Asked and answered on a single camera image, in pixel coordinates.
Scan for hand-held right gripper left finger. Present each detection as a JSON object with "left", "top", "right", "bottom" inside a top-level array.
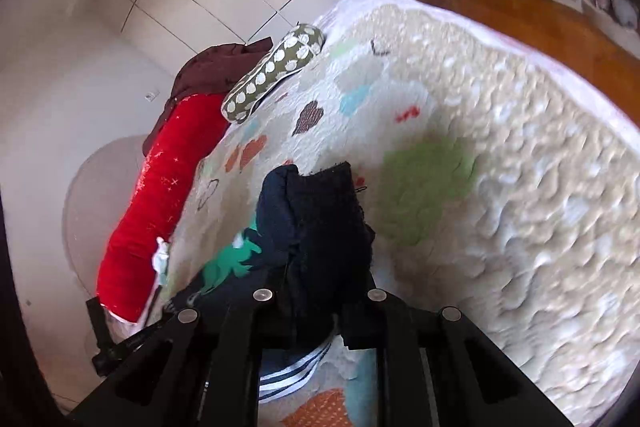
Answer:
[{"left": 69, "top": 288, "right": 297, "bottom": 427}]

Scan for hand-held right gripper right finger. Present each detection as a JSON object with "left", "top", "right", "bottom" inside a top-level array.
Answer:
[{"left": 339, "top": 274, "right": 576, "bottom": 427}]

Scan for dark pants with white stripes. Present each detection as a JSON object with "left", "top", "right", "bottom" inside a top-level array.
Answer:
[{"left": 256, "top": 161, "right": 377, "bottom": 404}]

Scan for dark cloth with green print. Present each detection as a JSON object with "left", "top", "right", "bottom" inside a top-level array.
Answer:
[{"left": 165, "top": 216, "right": 283, "bottom": 314}]

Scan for white rounded headboard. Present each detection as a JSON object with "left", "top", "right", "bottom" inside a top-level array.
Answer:
[{"left": 62, "top": 134, "right": 157, "bottom": 303}]

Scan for red bolster pillow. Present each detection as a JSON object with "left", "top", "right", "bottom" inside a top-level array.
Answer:
[{"left": 96, "top": 94, "right": 237, "bottom": 324}]

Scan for printed quilted blanket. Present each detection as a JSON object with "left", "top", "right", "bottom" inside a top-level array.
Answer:
[{"left": 150, "top": 0, "right": 640, "bottom": 427}]

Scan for dark brown cloth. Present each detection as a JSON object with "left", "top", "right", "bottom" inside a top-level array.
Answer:
[{"left": 142, "top": 38, "right": 274, "bottom": 156}]

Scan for green polka dot pillow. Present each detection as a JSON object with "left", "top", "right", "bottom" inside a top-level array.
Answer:
[{"left": 221, "top": 23, "right": 326, "bottom": 124}]

